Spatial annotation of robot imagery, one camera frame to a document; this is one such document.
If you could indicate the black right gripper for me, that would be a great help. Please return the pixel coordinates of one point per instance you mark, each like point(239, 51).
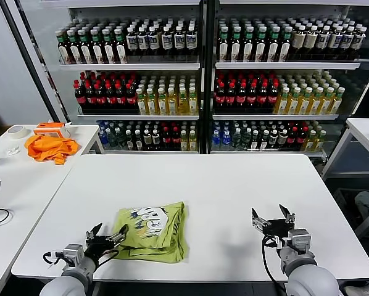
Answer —
point(278, 228)

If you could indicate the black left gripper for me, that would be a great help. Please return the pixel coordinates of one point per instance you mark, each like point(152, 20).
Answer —
point(99, 246)

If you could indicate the green printed T-shirt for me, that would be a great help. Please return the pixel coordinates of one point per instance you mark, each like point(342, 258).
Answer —
point(160, 246)

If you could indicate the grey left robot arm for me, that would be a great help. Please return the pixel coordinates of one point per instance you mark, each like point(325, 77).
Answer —
point(64, 285)

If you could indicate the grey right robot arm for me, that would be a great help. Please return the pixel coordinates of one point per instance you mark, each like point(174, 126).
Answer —
point(311, 282)

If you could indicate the black plastic crate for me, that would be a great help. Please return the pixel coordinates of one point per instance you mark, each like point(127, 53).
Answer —
point(343, 197)

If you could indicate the small dark drink bottle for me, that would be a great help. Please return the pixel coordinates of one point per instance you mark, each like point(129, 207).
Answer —
point(155, 141)
point(282, 140)
point(138, 141)
point(273, 140)
point(264, 141)
point(147, 141)
point(128, 141)
point(255, 141)

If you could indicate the small red label cola bottle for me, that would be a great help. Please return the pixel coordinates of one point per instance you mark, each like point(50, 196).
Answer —
point(292, 140)
point(301, 140)
point(176, 141)
point(167, 141)

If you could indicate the small green tinted bottle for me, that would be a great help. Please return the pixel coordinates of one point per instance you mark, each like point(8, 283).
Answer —
point(246, 140)
point(236, 140)
point(113, 140)

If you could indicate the small yellow drink bottle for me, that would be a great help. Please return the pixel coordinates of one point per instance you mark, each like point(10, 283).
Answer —
point(192, 142)
point(311, 142)
point(320, 142)
point(184, 142)

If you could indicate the small blue water bottle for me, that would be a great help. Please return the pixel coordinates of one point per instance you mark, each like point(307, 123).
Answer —
point(226, 141)
point(103, 139)
point(216, 141)

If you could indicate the crumpled orange cloth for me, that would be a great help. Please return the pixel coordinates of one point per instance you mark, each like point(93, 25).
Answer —
point(48, 148)

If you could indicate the white side table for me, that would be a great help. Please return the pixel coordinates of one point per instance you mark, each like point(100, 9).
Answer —
point(85, 132)
point(365, 129)

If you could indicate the orange and white box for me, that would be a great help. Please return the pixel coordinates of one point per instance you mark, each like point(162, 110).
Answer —
point(50, 129)

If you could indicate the red cap cola bottle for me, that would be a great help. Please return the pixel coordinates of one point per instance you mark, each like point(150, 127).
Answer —
point(131, 100)
point(79, 100)
point(262, 99)
point(220, 99)
point(251, 99)
point(272, 99)
point(90, 100)
point(241, 99)
point(230, 99)
point(121, 100)
point(111, 100)
point(100, 100)

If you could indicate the small white plastic piece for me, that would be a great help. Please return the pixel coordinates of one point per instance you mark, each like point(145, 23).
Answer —
point(13, 150)

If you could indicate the masking tape roll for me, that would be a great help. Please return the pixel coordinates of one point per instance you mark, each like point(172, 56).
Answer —
point(16, 132)

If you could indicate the drink display cabinet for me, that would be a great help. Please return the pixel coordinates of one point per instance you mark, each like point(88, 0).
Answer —
point(280, 65)
point(126, 66)

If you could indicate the green cap brown drink bottle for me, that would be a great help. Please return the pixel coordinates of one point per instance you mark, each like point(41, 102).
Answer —
point(248, 46)
point(223, 46)
point(108, 49)
point(73, 49)
point(96, 49)
point(235, 46)
point(284, 46)
point(272, 46)
point(260, 46)
point(84, 49)
point(62, 49)
point(120, 49)

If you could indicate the beige label dark drink bottle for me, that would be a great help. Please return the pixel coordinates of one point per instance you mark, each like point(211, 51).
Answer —
point(310, 40)
point(298, 40)

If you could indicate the blue label dark drink bottle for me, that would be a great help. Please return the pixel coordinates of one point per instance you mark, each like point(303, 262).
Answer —
point(358, 41)
point(191, 41)
point(335, 40)
point(346, 41)
point(178, 41)
point(154, 41)
point(131, 41)
point(142, 41)
point(322, 40)
point(167, 41)

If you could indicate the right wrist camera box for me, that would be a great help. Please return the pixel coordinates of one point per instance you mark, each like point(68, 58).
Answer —
point(299, 240)

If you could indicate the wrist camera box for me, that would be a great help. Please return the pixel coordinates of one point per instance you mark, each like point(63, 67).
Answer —
point(299, 240)
point(73, 253)

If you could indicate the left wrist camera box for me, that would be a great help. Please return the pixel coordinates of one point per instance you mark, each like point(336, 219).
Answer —
point(73, 253)

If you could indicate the black cabinet door frame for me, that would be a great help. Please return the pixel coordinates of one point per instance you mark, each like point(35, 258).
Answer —
point(32, 61)

